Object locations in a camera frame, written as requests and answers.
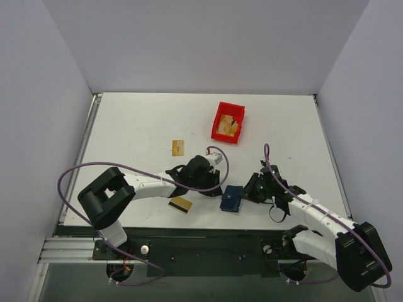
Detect blue leather card holder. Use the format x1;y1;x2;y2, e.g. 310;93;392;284
220;185;243;213

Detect gold card magnetic stripe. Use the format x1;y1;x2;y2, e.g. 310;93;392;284
168;196;193;214

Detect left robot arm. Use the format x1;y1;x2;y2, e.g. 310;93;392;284
77;152;223;259

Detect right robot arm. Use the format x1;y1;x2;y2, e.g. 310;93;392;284
239;165;392;292

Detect gold card face up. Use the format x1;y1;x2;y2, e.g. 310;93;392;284
171;140;184;157

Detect gold cards in bin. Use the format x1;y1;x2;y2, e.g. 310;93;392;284
216;115;239;137

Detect red plastic bin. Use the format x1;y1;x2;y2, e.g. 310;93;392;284
211;102;245;144

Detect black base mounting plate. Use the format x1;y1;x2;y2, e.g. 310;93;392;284
91;225;321;278

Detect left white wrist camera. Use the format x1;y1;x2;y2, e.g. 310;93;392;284
205;152;224;167

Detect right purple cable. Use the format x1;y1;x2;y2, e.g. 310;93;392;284
263;143;393;289

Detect aluminium frame rail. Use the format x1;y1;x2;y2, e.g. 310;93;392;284
38;237;94;264

